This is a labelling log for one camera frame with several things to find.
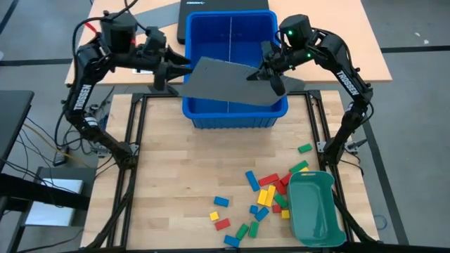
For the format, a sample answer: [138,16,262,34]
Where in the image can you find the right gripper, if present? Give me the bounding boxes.
[245,40,293,97]

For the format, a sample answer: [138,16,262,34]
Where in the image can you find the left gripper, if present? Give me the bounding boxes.
[134,26,194,92]

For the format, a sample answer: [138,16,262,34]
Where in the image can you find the short grey slotted divider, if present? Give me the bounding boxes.
[176,56,307,108]

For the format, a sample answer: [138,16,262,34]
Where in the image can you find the large blue plastic bin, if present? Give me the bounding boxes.
[181,9,290,130]

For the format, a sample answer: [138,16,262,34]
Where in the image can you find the long grey slotted divider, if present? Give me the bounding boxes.
[226,15,234,114]

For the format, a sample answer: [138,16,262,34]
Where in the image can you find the small green plastic basket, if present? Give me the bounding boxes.
[286,170,347,248]

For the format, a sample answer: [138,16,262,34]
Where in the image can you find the grey flat panel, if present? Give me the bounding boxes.
[133,2,181,28]

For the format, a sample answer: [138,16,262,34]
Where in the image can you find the long green wooden block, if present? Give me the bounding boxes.
[289,160,310,174]

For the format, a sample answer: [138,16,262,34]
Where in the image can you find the long red wooden block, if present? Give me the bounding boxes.
[258,172,281,187]

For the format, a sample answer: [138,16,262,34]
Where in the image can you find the long blue wooden block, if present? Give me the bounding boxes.
[245,170,261,193]

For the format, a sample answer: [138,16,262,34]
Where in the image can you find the long yellow wooden block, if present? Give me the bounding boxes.
[264,185,277,207]

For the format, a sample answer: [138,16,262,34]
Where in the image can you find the light wood desk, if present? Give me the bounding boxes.
[64,0,392,87]

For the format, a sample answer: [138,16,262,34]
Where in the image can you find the black power adapter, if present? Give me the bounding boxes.
[52,145,70,167]

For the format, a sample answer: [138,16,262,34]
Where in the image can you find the grey metal plate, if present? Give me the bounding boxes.
[34,166,98,228]

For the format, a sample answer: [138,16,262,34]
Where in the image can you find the black side desk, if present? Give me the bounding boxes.
[0,90,35,169]

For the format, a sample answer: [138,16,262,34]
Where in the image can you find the black desk crossbar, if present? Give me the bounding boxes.
[0,171,91,212]

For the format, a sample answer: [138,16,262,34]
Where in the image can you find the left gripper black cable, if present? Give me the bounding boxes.
[71,0,149,50]

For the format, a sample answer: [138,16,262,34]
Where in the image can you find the yellow cable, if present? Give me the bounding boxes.
[22,122,92,169]

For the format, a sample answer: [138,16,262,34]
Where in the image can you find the blue cable loop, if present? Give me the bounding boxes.
[373,214,388,231]

